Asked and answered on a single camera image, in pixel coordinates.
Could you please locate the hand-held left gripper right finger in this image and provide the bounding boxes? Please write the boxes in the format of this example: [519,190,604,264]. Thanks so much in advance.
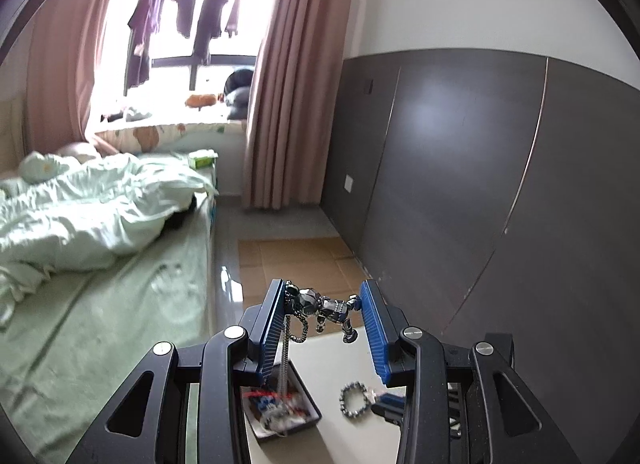
[360,279,571,464]

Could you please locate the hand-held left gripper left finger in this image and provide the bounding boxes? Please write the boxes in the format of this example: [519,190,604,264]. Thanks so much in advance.
[72,279,293,464]

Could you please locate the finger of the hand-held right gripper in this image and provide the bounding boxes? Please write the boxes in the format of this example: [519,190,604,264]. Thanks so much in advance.
[372,391,407,421]

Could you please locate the dark grey bead bracelet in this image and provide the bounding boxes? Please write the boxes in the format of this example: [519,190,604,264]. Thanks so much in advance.
[339,381,375,412]

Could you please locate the silver metal link bracelet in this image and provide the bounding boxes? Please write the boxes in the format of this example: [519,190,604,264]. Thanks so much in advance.
[277,284,361,397]

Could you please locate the black jewelry box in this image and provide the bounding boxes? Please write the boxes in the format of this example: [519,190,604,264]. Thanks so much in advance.
[240,376,322,441]

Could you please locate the white low table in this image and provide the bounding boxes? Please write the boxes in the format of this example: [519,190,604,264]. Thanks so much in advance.
[240,336,451,464]

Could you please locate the cardboard sheet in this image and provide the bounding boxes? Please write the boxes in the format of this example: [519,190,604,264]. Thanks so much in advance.
[237,236,371,305]

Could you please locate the bed with green sheet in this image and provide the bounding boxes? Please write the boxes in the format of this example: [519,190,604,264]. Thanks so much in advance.
[0,159,221,445]

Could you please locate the light green duvet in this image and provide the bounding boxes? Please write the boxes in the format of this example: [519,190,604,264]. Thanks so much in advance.
[0,151,221,299]

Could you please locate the printed window seat cushion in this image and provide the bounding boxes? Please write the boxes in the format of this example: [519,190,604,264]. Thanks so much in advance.
[95,121,248,155]

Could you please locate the dark pillow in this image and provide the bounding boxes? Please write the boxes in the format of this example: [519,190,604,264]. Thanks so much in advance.
[222,68,253,119]

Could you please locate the pink curtain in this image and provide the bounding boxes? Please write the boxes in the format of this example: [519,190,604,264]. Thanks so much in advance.
[25,0,146,145]
[242,0,361,209]

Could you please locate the pink pillow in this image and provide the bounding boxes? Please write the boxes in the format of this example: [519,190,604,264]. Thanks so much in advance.
[55,141,101,159]

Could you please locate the dark framed window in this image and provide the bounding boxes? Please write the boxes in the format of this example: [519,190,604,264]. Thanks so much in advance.
[90,0,281,125]

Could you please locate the dark hanging trousers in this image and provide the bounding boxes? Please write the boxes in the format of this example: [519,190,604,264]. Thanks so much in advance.
[192,0,236,64]

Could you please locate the purple hanging shirt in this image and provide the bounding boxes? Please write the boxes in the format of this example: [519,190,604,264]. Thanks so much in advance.
[125,0,166,94]

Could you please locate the dark hanging garment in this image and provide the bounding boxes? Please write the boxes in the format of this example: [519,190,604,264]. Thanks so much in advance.
[225,0,251,39]

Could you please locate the beige headboard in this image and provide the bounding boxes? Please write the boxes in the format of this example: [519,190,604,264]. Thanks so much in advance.
[0,98,26,169]

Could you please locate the dark hanging top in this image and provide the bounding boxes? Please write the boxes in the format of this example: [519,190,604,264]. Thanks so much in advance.
[175,0,198,37]

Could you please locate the grey wood wall panel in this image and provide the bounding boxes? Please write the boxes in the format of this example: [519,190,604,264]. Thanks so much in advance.
[320,46,640,445]

